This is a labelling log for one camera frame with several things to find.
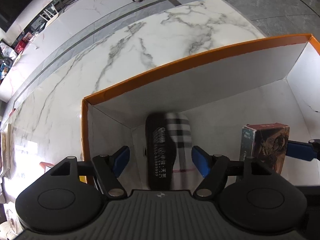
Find plaid black tissue pack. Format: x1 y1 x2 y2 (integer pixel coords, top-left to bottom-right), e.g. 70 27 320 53
145 113 200 192

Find orange cardboard box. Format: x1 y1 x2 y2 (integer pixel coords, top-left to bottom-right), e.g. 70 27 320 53
81 34 319 189

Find stack of books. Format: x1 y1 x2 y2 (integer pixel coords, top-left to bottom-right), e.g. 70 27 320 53
1 124 11 178

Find white wifi router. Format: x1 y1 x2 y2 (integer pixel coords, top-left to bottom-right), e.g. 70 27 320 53
39 4 59 28

